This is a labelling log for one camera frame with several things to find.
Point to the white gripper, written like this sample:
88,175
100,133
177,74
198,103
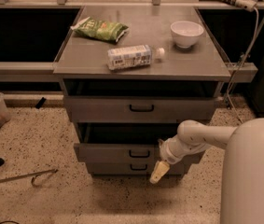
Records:
167,153

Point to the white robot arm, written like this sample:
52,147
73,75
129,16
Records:
242,192

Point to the grey drawer cabinet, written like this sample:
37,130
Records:
198,72

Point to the white labelled plastic bottle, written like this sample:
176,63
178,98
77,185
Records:
135,56

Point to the white ceramic bowl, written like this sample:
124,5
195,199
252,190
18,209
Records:
186,33

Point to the metal hooked rod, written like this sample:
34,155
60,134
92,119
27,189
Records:
17,177

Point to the small black floor object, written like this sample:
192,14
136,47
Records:
40,103

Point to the green chip bag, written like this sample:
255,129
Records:
108,31

